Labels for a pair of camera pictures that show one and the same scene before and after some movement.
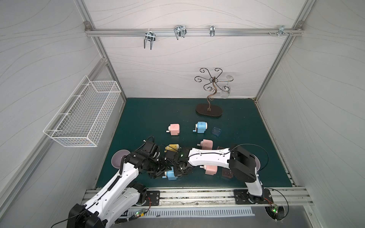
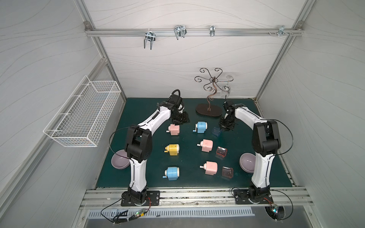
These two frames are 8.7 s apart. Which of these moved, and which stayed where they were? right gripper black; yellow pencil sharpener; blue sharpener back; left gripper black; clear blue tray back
Moved: right gripper black; left gripper black
Stayed: blue sharpener back; yellow pencil sharpener; clear blue tray back
